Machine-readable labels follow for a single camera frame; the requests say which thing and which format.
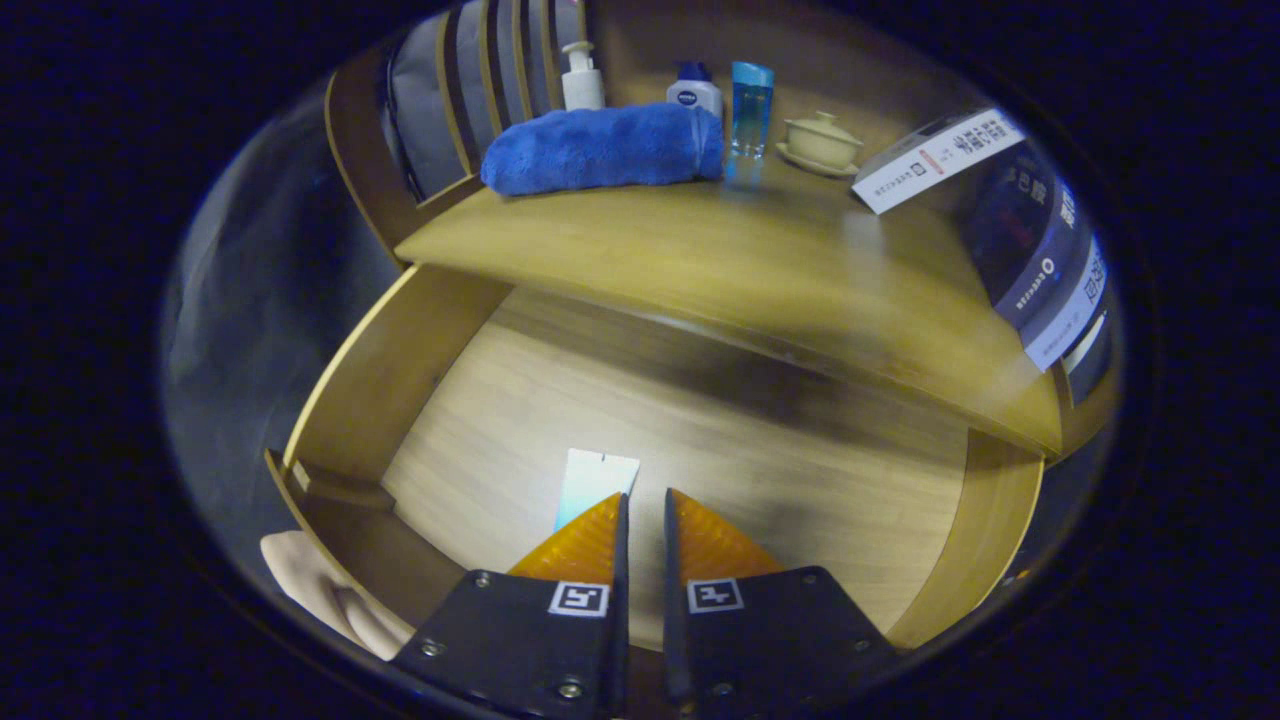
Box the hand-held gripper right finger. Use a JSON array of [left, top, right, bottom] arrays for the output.
[[663, 488, 901, 720]]

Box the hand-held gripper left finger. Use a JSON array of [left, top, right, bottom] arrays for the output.
[[390, 492, 631, 720]]

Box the wooden countertop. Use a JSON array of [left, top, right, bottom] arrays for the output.
[[395, 100, 1066, 456]]

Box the wooden cabinet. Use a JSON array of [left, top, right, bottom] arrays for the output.
[[325, 0, 1126, 461]]

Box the blue folded towel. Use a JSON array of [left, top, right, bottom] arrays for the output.
[[480, 102, 725, 197]]

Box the black backdrop cloth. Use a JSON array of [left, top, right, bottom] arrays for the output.
[[160, 10, 591, 561]]

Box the beige lidded teacup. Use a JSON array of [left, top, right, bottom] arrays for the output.
[[776, 110, 864, 180]]

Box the light purple book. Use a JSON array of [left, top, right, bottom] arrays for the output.
[[1020, 235, 1111, 373]]

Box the dark blue book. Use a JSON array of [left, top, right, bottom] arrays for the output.
[[965, 150, 1086, 331]]

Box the clear blue bottle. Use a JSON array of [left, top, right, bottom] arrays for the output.
[[726, 61, 775, 166]]

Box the white book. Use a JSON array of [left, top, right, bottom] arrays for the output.
[[851, 107, 1027, 216]]

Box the white bottle with blue cap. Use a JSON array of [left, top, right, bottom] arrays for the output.
[[666, 62, 724, 119]]

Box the white pump bottle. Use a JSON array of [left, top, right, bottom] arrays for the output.
[[560, 40, 607, 112]]

